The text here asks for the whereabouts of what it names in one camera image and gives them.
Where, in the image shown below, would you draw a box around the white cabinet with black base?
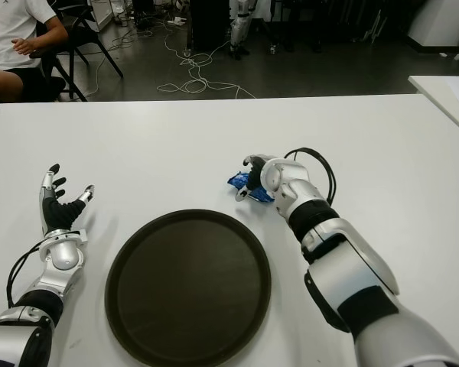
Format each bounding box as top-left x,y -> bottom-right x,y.
406,0 -> 459,54

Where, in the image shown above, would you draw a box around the folded metal stand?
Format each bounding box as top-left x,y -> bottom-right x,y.
361,7 -> 386,46

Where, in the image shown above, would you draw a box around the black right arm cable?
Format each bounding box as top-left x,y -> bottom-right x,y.
283,146 -> 337,207

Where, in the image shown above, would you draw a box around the seated person in white shirt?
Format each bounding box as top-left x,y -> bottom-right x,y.
0,0 -> 70,115

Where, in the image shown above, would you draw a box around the silver humanoid robot legs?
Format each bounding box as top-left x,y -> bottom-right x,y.
227,0 -> 258,61

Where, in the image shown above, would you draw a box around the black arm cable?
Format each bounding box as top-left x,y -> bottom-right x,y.
283,146 -> 337,207
6,239 -> 49,309

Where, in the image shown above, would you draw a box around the blue Oreo packet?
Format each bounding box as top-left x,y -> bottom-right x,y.
226,171 -> 275,203

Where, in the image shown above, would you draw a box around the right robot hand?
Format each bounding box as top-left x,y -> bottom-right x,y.
235,154 -> 277,202

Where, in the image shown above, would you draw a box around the white floor cable tangle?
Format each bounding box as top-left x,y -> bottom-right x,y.
86,15 -> 256,99

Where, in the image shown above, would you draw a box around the white side table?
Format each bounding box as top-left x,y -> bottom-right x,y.
407,75 -> 459,141

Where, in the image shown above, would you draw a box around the black folding chair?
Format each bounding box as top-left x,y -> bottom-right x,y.
30,0 -> 124,102

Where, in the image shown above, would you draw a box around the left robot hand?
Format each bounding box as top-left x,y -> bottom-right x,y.
39,164 -> 96,235

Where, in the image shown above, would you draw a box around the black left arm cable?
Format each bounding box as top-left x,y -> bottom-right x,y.
6,239 -> 49,309

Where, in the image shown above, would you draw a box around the white low shelf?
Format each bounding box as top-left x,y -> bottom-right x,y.
87,0 -> 118,32

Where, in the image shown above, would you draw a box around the round dark brown tray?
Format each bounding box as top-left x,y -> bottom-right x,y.
104,208 -> 272,367

